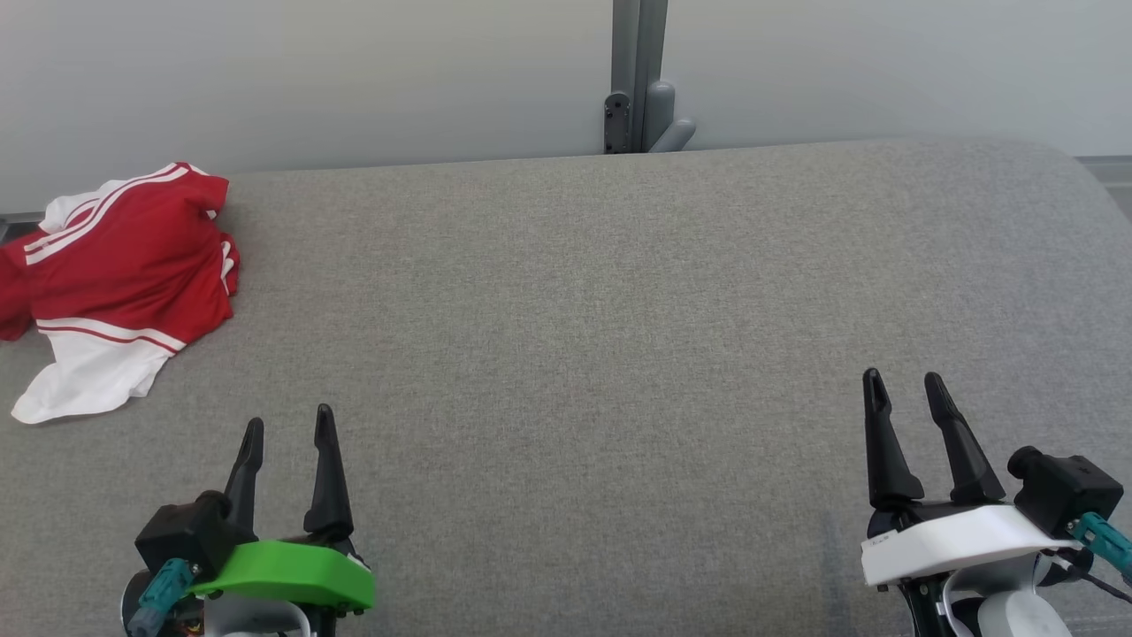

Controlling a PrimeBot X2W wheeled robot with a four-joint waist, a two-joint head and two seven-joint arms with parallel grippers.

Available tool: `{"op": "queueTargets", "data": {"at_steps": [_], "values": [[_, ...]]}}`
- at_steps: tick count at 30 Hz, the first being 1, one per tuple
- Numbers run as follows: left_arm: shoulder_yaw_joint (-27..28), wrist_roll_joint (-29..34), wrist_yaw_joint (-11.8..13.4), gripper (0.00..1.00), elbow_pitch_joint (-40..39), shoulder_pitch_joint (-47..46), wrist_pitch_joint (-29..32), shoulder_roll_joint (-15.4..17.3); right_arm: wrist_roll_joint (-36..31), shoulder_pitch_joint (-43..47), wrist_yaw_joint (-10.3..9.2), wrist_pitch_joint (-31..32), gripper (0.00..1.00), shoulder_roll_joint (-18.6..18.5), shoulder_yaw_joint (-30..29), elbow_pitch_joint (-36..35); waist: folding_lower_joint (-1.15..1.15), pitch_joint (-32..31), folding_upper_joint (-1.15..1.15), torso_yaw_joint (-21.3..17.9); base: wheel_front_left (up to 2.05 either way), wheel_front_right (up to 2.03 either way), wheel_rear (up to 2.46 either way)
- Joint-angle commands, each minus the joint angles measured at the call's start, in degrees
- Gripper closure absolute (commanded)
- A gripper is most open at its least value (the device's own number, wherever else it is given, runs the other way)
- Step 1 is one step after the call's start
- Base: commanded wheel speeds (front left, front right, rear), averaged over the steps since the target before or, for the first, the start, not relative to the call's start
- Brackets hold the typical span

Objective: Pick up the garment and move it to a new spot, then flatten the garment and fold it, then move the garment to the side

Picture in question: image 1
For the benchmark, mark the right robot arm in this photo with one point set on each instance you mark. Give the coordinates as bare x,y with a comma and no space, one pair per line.
1008,615

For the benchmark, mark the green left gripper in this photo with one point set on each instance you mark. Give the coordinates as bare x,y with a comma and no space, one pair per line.
292,573

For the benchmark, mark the red white basketball jersey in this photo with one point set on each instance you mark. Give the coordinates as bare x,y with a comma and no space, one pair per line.
124,265

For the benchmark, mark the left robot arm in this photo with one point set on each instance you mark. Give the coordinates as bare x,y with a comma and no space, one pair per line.
256,621

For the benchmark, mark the grey metal partition post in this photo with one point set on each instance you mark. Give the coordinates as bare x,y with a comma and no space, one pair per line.
638,80

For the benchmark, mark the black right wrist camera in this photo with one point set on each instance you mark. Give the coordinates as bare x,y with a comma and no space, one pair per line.
1066,487

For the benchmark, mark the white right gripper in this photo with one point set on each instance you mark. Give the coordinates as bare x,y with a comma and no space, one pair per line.
955,538

